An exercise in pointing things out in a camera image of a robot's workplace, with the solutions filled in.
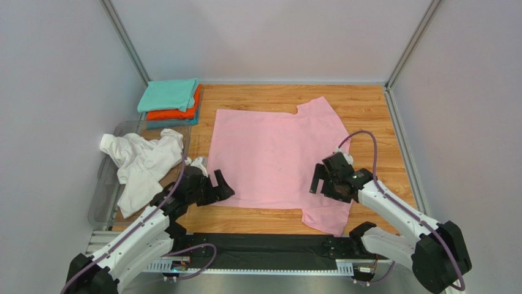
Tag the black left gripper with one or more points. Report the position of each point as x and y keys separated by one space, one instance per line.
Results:
x=225 y=192

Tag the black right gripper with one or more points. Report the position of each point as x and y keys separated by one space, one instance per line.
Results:
x=326 y=181

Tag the pink t-shirt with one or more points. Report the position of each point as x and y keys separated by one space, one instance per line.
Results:
x=268 y=159

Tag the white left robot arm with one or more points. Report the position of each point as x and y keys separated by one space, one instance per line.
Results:
x=153 y=235

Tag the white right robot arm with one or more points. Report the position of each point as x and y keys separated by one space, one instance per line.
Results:
x=412 y=228

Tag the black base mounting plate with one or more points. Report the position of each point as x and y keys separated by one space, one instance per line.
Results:
x=276 y=251

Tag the white t-shirt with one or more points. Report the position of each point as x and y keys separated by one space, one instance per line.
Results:
x=141 y=165

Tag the folded orange t-shirt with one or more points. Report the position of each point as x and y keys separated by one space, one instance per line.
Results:
x=189 y=114

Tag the folded teal t-shirt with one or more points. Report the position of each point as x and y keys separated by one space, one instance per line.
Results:
x=173 y=122

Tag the folded mint green t-shirt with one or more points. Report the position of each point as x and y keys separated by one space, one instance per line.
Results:
x=168 y=95

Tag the clear plastic bin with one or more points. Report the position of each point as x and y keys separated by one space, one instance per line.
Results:
x=104 y=210

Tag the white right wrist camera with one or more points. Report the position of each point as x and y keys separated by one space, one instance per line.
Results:
x=349 y=159

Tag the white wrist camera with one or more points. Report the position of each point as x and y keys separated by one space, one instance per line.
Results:
x=349 y=159
x=198 y=162

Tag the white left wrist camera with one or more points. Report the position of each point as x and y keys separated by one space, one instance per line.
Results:
x=198 y=162

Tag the right aluminium corner post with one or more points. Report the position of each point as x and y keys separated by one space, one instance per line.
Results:
x=397 y=96

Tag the aluminium corner post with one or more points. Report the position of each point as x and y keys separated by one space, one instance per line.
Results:
x=397 y=96
x=119 y=27

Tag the aluminium front frame rail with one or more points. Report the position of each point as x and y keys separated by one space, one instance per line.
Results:
x=197 y=262

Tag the left aluminium corner post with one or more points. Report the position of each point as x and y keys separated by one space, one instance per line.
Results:
x=119 y=27

